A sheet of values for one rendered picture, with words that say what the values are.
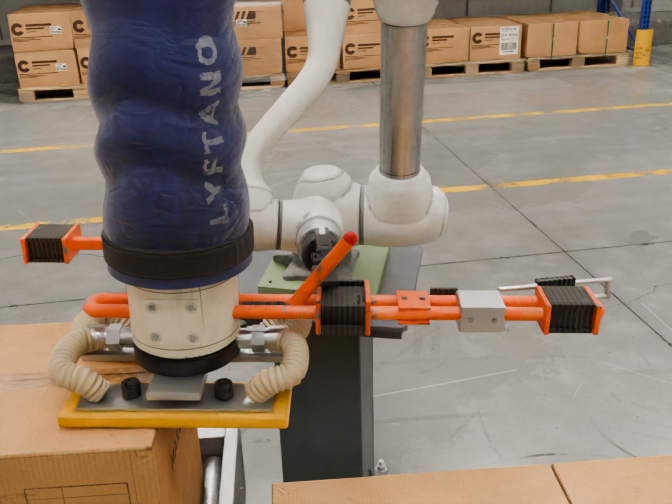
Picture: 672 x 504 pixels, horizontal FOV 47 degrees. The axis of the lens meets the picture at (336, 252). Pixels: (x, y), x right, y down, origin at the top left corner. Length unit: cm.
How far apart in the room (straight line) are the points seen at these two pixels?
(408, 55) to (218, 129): 75
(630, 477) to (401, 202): 79
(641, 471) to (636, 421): 113
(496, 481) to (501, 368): 144
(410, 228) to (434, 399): 113
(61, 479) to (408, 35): 111
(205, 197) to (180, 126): 11
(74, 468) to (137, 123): 50
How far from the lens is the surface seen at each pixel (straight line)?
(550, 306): 122
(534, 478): 174
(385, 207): 189
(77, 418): 122
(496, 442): 273
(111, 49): 105
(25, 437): 125
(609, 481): 177
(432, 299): 124
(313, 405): 215
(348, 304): 118
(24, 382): 138
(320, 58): 162
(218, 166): 108
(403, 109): 179
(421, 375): 305
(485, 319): 122
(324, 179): 191
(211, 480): 173
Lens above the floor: 163
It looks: 23 degrees down
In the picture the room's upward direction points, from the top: 2 degrees counter-clockwise
